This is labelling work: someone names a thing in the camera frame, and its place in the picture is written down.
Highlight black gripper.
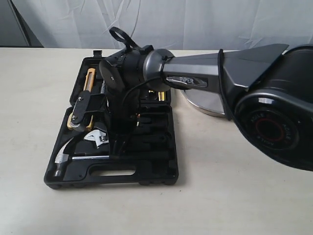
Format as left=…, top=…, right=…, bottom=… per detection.
left=107, top=88, right=140, bottom=159

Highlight black plastic tool case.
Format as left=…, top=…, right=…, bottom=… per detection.
left=44, top=50, right=179, bottom=189

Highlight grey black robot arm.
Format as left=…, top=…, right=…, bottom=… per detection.
left=99, top=44, right=313, bottom=171

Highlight silver adjustable wrench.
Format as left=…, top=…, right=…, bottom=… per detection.
left=84, top=129, right=109, bottom=148

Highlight yellow black screwdriver right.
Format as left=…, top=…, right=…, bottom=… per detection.
left=158, top=92, right=166, bottom=101

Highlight yellow utility knife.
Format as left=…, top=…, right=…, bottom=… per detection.
left=83, top=68, right=96, bottom=93

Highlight yellow tape measure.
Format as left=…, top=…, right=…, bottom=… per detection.
left=67, top=113, right=93, bottom=132

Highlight stainless steel round tray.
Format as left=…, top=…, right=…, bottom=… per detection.
left=181, top=90, right=225, bottom=118

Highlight orange handled pliers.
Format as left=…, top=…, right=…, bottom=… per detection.
left=136, top=114, right=152, bottom=127

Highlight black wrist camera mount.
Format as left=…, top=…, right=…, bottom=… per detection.
left=72, top=91, right=106, bottom=124

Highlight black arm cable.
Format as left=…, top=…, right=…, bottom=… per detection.
left=109, top=26, right=147, bottom=53

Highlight black handled claw hammer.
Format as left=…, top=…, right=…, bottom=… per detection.
left=53, top=137, right=109, bottom=177

